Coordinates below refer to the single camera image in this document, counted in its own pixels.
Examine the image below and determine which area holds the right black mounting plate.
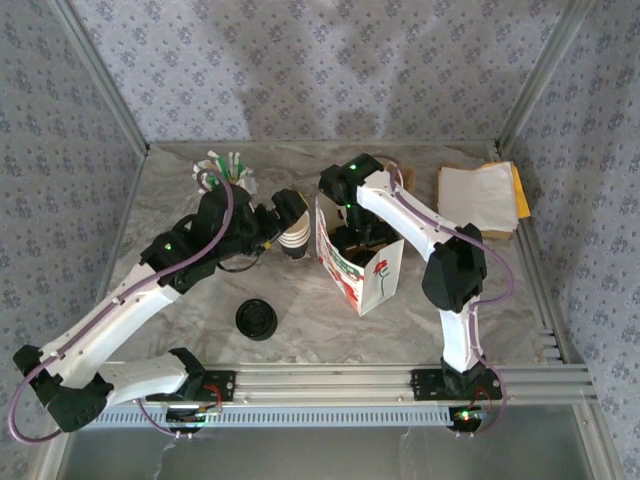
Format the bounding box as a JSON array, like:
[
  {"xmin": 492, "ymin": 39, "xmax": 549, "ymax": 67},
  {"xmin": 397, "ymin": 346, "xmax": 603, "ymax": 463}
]
[{"xmin": 410, "ymin": 368, "xmax": 503, "ymax": 401}]

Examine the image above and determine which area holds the black mounting plate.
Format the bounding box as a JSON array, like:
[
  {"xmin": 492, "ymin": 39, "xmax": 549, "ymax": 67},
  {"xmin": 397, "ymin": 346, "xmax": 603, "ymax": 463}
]
[
  {"xmin": 410, "ymin": 368, "xmax": 503, "ymax": 401},
  {"xmin": 145, "ymin": 368, "xmax": 237, "ymax": 403}
]

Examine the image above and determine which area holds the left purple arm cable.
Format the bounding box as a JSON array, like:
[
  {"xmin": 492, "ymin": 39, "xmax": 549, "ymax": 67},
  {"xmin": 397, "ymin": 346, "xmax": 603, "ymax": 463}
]
[{"xmin": 9, "ymin": 169, "xmax": 236, "ymax": 445}]

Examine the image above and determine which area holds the stack of white napkins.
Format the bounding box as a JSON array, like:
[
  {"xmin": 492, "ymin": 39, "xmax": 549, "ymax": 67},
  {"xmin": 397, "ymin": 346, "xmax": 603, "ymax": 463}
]
[{"xmin": 433, "ymin": 160, "xmax": 517, "ymax": 242}]

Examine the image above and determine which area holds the brown pulp cup carrier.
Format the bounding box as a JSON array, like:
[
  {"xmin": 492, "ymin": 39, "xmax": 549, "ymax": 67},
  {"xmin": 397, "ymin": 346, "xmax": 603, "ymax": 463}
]
[{"xmin": 377, "ymin": 157, "xmax": 417, "ymax": 194}]

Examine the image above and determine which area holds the white floral paper bag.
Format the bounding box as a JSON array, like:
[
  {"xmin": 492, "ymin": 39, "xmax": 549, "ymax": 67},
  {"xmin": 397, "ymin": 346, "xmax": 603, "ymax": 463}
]
[{"xmin": 313, "ymin": 192, "xmax": 405, "ymax": 317}]

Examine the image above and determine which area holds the stack of paper cups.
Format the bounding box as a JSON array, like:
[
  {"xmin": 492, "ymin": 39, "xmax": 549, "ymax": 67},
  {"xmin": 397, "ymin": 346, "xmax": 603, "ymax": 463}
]
[{"xmin": 277, "ymin": 209, "xmax": 312, "ymax": 261}]

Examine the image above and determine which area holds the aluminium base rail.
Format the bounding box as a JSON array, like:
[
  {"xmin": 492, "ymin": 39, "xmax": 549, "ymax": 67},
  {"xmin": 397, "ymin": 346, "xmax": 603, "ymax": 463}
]
[{"xmin": 53, "ymin": 363, "xmax": 599, "ymax": 407}]

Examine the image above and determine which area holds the left small circuit board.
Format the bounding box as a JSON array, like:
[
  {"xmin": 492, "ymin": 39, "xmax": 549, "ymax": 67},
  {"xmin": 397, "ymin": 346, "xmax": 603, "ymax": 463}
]
[{"xmin": 166, "ymin": 405, "xmax": 223, "ymax": 427}]

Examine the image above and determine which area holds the small circuit board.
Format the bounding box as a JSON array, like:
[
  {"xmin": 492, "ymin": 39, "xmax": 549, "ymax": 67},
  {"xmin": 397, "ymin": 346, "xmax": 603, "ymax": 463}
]
[
  {"xmin": 166, "ymin": 405, "xmax": 223, "ymax": 427},
  {"xmin": 451, "ymin": 405, "xmax": 489, "ymax": 426}
]

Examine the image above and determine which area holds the aluminium corner post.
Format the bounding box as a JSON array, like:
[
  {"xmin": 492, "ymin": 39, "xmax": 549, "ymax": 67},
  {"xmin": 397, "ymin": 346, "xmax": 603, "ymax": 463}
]
[
  {"xmin": 493, "ymin": 0, "xmax": 597, "ymax": 151},
  {"xmin": 47, "ymin": 0, "xmax": 151, "ymax": 154}
]

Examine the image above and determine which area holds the grey metal panel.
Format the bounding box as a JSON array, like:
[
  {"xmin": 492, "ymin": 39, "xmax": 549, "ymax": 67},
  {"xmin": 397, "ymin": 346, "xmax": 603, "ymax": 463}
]
[{"xmin": 37, "ymin": 404, "xmax": 624, "ymax": 480}]

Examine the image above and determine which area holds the right small circuit board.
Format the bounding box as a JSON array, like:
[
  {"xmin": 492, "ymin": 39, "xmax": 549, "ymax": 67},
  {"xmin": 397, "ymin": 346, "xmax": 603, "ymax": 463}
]
[{"xmin": 451, "ymin": 405, "xmax": 489, "ymax": 426}]

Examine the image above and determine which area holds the grey slotted cable duct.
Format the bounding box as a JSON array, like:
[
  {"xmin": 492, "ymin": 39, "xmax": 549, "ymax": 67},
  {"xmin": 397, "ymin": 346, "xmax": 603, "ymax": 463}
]
[{"xmin": 72, "ymin": 405, "xmax": 454, "ymax": 429}]

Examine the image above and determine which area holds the stack of black lids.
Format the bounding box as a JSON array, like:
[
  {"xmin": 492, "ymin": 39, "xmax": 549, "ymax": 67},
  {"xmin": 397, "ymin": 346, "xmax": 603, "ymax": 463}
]
[{"xmin": 235, "ymin": 298, "xmax": 278, "ymax": 342}]

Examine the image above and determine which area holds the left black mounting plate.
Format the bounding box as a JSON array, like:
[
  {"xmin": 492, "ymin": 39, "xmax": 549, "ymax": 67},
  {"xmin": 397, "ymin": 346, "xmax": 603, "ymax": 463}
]
[{"xmin": 145, "ymin": 368, "xmax": 237, "ymax": 403}]

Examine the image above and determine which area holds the white paper napkin stack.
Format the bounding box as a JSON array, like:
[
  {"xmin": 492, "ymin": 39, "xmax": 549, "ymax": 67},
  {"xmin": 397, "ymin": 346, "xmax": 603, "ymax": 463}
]
[{"xmin": 437, "ymin": 160, "xmax": 519, "ymax": 234}]

